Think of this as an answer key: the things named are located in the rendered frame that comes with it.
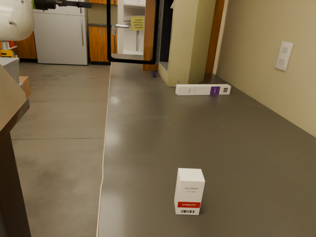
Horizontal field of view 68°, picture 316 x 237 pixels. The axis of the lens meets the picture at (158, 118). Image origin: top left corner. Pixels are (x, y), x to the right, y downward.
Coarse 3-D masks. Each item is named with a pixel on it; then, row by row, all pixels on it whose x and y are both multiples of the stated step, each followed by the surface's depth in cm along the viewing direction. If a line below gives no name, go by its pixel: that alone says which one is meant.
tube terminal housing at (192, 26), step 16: (176, 0) 106; (192, 0) 107; (208, 0) 115; (176, 16) 109; (192, 16) 110; (208, 16) 120; (176, 32) 112; (192, 32) 113; (208, 32) 126; (176, 48) 115; (192, 48) 116; (160, 64) 141; (176, 64) 118; (192, 64) 122; (176, 80) 122; (192, 80) 127
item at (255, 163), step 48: (144, 96) 105; (192, 96) 110; (240, 96) 116; (144, 144) 66; (192, 144) 68; (240, 144) 70; (288, 144) 73; (144, 192) 48; (240, 192) 51; (288, 192) 52
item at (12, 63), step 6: (0, 60) 277; (6, 60) 279; (12, 60) 280; (18, 60) 295; (6, 66) 261; (12, 66) 280; (18, 66) 299; (12, 72) 282; (18, 72) 301; (18, 78) 302
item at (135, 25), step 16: (112, 0) 133; (128, 0) 133; (144, 0) 133; (112, 16) 136; (128, 16) 136; (144, 16) 136; (128, 32) 140; (144, 32) 140; (112, 48) 143; (128, 48) 143; (144, 48) 144
